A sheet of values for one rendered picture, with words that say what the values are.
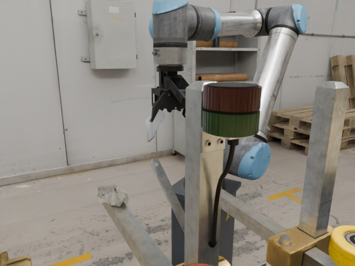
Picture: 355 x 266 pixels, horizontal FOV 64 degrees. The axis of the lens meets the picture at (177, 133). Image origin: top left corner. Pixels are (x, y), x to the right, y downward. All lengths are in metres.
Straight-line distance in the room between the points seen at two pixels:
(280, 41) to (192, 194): 0.96
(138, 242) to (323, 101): 0.38
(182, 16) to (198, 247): 0.55
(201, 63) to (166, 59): 2.75
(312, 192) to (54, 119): 2.67
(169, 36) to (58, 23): 2.28
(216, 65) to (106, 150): 1.66
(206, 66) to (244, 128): 3.25
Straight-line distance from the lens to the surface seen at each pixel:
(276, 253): 0.56
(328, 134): 0.52
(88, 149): 3.11
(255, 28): 1.32
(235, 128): 0.28
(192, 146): 0.35
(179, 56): 0.74
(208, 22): 0.83
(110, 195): 0.63
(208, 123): 0.29
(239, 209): 0.66
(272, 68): 1.19
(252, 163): 1.05
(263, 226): 0.61
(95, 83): 3.01
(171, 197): 0.44
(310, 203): 0.57
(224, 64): 3.68
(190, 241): 0.41
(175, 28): 0.74
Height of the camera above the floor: 1.16
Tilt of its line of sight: 15 degrees down
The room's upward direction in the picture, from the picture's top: straight up
